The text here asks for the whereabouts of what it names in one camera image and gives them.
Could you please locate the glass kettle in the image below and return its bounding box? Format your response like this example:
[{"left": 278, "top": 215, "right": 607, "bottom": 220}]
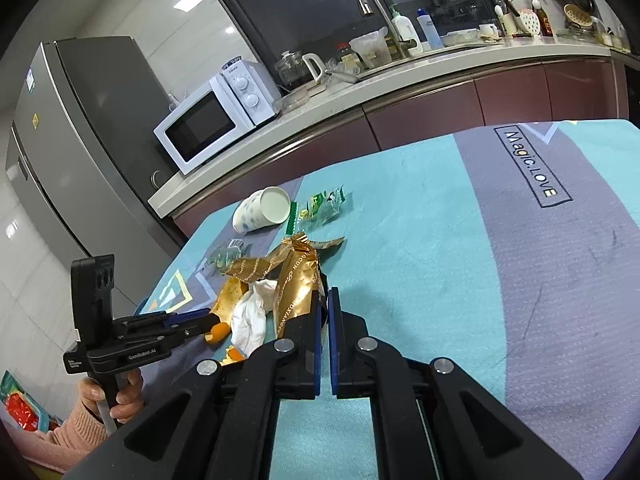
[{"left": 274, "top": 51, "right": 326, "bottom": 92}]

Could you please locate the kitchen counter with cabinets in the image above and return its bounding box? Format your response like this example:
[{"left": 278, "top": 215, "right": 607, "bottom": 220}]
[{"left": 149, "top": 42, "right": 639, "bottom": 236}]

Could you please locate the orange peel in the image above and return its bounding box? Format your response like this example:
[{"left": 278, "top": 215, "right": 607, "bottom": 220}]
[{"left": 204, "top": 322, "right": 245, "bottom": 365}]

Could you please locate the left hand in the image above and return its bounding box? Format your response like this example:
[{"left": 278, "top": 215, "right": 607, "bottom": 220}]
[{"left": 78, "top": 368, "right": 144, "bottom": 424}]

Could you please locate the white microwave oven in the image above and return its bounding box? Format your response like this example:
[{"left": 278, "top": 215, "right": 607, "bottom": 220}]
[{"left": 154, "top": 58, "right": 280, "bottom": 176}]

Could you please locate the green clear candy wrapper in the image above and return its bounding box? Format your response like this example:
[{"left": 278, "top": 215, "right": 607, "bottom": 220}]
[{"left": 285, "top": 186, "right": 346, "bottom": 236}]

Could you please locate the blue white bottle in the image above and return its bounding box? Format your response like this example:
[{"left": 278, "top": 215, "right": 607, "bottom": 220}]
[{"left": 416, "top": 8, "right": 444, "bottom": 49}]

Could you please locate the grey refrigerator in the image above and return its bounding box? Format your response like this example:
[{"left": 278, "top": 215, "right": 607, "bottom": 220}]
[{"left": 6, "top": 36, "right": 183, "bottom": 316}]

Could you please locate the clear plastic container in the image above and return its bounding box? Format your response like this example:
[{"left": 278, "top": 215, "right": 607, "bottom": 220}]
[{"left": 349, "top": 26, "right": 393, "bottom": 70}]

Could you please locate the steel sink faucet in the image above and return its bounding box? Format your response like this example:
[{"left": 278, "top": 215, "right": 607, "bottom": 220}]
[{"left": 357, "top": 0, "right": 416, "bottom": 58}]

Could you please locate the dotted paper cup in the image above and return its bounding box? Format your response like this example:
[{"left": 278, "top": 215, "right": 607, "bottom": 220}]
[{"left": 232, "top": 186, "right": 291, "bottom": 234}]

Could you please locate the white soap bottle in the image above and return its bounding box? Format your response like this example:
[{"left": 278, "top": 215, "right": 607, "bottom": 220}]
[{"left": 390, "top": 6, "right": 424, "bottom": 56}]

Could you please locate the pink sweater left forearm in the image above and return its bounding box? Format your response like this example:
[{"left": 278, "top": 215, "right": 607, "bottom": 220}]
[{"left": 6, "top": 401, "right": 107, "bottom": 474}]

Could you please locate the gold snack wrapper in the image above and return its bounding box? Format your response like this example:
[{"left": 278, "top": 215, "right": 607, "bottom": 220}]
[{"left": 224, "top": 232, "right": 345, "bottom": 336}]

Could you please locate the patterned teal tablecloth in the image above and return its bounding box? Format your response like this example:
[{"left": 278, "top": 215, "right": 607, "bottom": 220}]
[{"left": 134, "top": 118, "right": 640, "bottom": 480}]

